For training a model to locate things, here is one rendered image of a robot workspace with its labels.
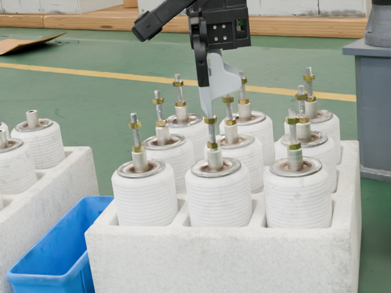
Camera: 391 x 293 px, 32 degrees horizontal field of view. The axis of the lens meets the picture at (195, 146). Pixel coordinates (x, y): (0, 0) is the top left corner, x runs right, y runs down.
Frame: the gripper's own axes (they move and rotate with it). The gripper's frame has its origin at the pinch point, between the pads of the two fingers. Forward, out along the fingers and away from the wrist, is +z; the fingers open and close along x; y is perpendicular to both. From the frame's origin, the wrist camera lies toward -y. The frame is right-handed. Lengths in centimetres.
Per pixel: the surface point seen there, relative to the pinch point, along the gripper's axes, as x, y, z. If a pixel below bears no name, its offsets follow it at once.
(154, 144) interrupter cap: 14.2, -9.5, 9.8
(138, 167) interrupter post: 1.9, -11.0, 9.0
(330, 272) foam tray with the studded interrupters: -11.5, 14.9, 22.3
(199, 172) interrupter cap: -1.7, -1.9, 9.5
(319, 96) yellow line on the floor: 120, 35, 35
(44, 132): 29.6, -31.9, 10.2
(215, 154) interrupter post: -1.0, 0.8, 7.1
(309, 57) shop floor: 178, 40, 35
